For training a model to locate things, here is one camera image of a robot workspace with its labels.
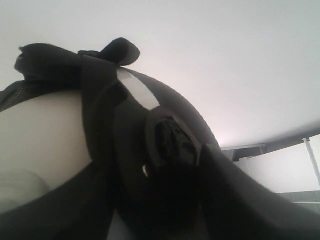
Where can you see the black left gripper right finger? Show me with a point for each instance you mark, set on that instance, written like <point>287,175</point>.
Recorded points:
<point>236,207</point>

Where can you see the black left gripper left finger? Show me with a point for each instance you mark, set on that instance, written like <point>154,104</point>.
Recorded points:
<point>80,209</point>

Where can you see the black helmet with tinted visor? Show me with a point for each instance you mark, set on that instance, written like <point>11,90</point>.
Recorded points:
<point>76,109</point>

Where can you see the white frame structure in background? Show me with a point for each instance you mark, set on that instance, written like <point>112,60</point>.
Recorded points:
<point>293,172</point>

